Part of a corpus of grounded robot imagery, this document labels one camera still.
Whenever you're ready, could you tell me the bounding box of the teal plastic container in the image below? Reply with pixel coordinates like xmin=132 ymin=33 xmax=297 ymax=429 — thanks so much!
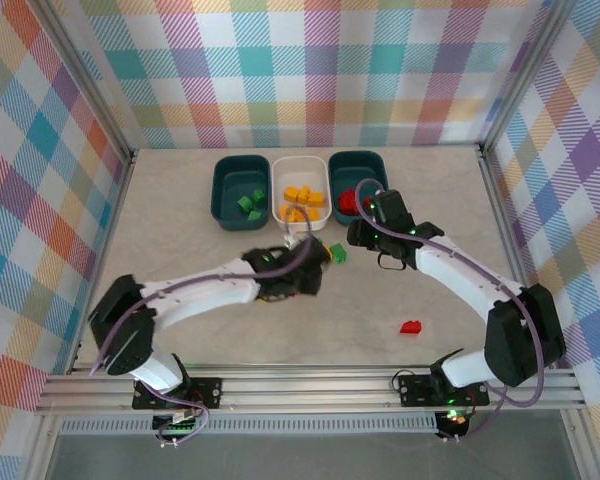
xmin=327 ymin=150 xmax=389 ymax=226
xmin=209 ymin=154 xmax=273 ymax=234

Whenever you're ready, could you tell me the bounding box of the white plastic container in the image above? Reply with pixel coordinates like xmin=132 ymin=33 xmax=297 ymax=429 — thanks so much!
xmin=271 ymin=155 xmax=331 ymax=232

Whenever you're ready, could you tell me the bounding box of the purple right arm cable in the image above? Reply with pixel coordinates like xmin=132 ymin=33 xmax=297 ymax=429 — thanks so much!
xmin=354 ymin=178 xmax=549 ymax=444

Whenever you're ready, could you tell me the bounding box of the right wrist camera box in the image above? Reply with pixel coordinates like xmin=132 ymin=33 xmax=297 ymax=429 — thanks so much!
xmin=371 ymin=189 xmax=415 ymax=227

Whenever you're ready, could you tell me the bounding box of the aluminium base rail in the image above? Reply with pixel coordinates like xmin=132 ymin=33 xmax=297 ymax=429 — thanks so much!
xmin=33 ymin=366 xmax=589 ymax=417

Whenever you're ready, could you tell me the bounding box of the aluminium table edge rail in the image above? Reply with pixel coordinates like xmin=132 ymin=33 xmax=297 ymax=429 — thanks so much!
xmin=476 ymin=142 xmax=556 ymax=371
xmin=64 ymin=147 xmax=140 ymax=376

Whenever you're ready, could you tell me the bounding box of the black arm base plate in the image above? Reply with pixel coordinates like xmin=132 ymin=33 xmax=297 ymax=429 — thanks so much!
xmin=131 ymin=377 xmax=224 ymax=411
xmin=397 ymin=374 xmax=491 ymax=407

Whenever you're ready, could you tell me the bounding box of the slotted grey cable duct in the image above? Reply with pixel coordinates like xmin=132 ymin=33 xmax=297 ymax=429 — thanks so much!
xmin=59 ymin=417 xmax=440 ymax=436

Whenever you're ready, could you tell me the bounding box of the aluminium frame post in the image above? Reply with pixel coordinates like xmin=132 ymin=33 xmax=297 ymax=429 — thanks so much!
xmin=477 ymin=0 xmax=581 ymax=161
xmin=32 ymin=0 xmax=136 ymax=166

